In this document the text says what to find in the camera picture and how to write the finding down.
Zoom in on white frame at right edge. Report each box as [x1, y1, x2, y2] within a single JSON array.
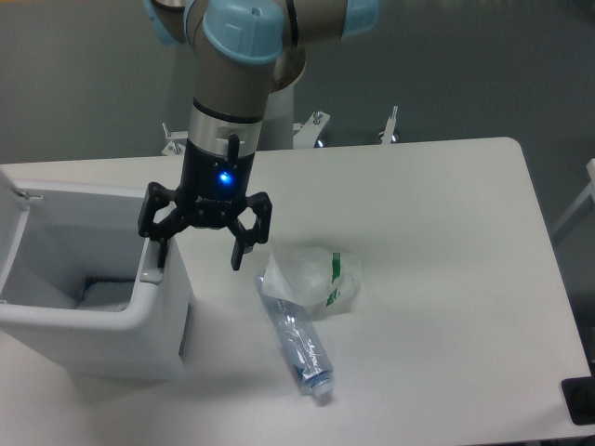
[[550, 159, 594, 244]]

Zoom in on white trash can lid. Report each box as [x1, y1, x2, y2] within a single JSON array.
[[1, 171, 30, 288]]

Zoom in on crushed clear plastic bottle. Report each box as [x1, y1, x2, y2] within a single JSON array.
[[254, 273, 334, 404]]

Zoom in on white plastic bag green print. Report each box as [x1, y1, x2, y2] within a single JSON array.
[[261, 244, 363, 320]]

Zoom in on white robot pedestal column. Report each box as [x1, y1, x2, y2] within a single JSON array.
[[258, 81, 295, 151]]

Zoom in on trash inside the can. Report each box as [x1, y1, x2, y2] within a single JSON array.
[[74, 277, 135, 312]]

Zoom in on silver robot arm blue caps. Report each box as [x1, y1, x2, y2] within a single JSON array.
[[138, 1, 381, 269]]

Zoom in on white metal base frame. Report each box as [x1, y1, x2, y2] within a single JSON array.
[[161, 105, 400, 156]]

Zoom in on white trash can body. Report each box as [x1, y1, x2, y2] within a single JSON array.
[[1, 180, 193, 380]]

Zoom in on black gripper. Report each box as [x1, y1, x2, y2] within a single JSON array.
[[136, 138, 273, 271]]

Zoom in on black clamp at table corner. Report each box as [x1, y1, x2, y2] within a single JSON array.
[[562, 376, 594, 426]]

